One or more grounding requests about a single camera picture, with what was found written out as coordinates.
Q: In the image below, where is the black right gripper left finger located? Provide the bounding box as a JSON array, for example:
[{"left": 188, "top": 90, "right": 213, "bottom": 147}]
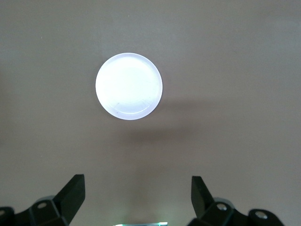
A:
[{"left": 0, "top": 174, "right": 86, "bottom": 226}]

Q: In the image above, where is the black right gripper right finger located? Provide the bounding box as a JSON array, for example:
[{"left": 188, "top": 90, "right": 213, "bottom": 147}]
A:
[{"left": 188, "top": 176, "right": 285, "bottom": 226}]

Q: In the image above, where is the pink round plate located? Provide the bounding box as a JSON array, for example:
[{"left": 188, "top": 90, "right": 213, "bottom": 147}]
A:
[{"left": 95, "top": 52, "right": 163, "bottom": 121}]

